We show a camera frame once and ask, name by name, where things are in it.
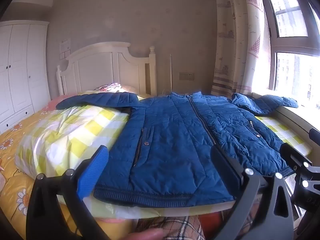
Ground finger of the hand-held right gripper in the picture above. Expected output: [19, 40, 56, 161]
[309, 127, 320, 143]
[279, 142, 314, 174]

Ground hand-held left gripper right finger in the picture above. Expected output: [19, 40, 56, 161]
[211, 146, 295, 240]

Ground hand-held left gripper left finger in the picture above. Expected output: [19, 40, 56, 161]
[26, 145, 110, 240]

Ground blue quilted jacket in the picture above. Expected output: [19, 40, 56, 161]
[55, 91, 299, 208]

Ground person's left hand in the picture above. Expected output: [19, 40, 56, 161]
[129, 228, 173, 240]

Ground yellow checked quilt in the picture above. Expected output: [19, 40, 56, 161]
[15, 90, 313, 219]

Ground orange cloth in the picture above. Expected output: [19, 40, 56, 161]
[199, 211, 225, 233]

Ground person's plaid trousers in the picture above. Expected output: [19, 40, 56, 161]
[135, 215, 206, 240]

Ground window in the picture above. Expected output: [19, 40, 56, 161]
[259, 0, 320, 108]

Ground yellow floral bedsheet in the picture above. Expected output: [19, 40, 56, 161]
[0, 97, 137, 240]

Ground floral pillow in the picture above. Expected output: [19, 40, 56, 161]
[94, 82, 123, 92]

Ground pink pillow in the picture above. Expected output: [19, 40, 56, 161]
[120, 85, 141, 96]

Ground white wooden headboard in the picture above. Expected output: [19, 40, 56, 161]
[56, 42, 157, 97]

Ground printed curtain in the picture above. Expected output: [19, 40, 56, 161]
[211, 0, 272, 98]

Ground white wardrobe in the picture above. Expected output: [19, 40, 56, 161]
[0, 20, 52, 134]

